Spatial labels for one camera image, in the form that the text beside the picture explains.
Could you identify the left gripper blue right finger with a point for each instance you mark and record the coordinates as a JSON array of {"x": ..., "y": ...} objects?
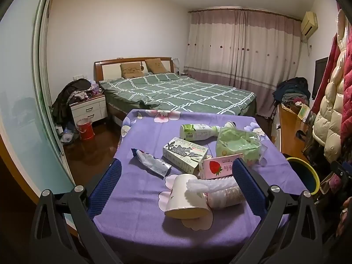
[{"x": 250, "y": 189}]

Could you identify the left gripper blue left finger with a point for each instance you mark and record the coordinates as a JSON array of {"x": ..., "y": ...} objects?
[{"x": 104, "y": 188}]

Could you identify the pink strawberry milk carton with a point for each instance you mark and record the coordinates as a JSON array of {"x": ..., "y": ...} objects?
[{"x": 218, "y": 167}]

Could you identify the green plastic bag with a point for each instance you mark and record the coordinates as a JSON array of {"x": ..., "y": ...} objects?
[{"x": 231, "y": 141}]

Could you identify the blue white snack bag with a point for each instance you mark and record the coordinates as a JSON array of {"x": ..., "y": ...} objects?
[{"x": 157, "y": 166}]

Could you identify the white paper cup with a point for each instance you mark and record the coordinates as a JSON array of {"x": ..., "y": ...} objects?
[{"x": 184, "y": 204}]

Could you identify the white floral tea box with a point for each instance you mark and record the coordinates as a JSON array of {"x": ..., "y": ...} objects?
[{"x": 184, "y": 155}]

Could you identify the green white drink bottle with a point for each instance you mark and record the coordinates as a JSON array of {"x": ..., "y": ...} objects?
[{"x": 198, "y": 132}]

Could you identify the clear plastic cup green lid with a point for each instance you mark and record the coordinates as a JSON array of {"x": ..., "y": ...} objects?
[{"x": 225, "y": 198}]

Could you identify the white tissue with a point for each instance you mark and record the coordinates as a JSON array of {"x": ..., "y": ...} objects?
[{"x": 205, "y": 186}]

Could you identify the yellow rim trash bin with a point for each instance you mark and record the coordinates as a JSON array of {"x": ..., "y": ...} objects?
[{"x": 306, "y": 173}]

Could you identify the wooden desk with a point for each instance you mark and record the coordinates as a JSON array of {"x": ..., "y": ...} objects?
[{"x": 283, "y": 133}]

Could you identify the red bucket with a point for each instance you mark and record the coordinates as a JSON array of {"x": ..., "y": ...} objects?
[{"x": 84, "y": 127}]

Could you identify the purple floral tablecloth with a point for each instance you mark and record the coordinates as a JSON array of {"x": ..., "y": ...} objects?
[{"x": 132, "y": 221}]

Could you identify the white nightstand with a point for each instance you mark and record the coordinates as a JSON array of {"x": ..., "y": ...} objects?
[{"x": 93, "y": 108}]

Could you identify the cream puffer jacket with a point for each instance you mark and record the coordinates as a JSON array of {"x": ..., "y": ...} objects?
[{"x": 327, "y": 124}]

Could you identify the sliding wardrobe door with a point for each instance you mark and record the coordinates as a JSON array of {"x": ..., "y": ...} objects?
[{"x": 22, "y": 129}]

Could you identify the clothes pile on desk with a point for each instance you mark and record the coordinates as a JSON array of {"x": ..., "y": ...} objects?
[{"x": 291, "y": 89}]

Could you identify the dark clothes pile on nightstand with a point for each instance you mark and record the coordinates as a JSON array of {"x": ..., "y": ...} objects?
[{"x": 61, "y": 111}]

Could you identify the red puffer jacket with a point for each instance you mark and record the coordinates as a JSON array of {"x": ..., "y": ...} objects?
[{"x": 332, "y": 59}]

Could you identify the bed with green plaid quilt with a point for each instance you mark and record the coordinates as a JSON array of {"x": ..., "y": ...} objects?
[{"x": 168, "y": 91}]

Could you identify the wooden headboard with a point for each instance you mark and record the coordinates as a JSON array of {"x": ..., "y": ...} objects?
[{"x": 110, "y": 69}]

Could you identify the left brown pillow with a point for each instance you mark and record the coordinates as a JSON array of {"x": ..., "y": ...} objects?
[{"x": 131, "y": 70}]

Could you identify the brown pillow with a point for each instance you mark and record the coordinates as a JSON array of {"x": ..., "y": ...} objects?
[
  {"x": 131, "y": 70},
  {"x": 155, "y": 66}
]

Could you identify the pink white curtain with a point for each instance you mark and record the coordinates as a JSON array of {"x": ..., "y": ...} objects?
[{"x": 246, "y": 49}]

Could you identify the black television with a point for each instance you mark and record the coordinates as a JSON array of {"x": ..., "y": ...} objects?
[{"x": 319, "y": 70}]

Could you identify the right brown pillow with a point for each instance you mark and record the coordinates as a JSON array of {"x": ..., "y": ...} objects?
[{"x": 155, "y": 66}]

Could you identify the beige air conditioner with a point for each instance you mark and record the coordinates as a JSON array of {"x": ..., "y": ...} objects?
[{"x": 309, "y": 24}]

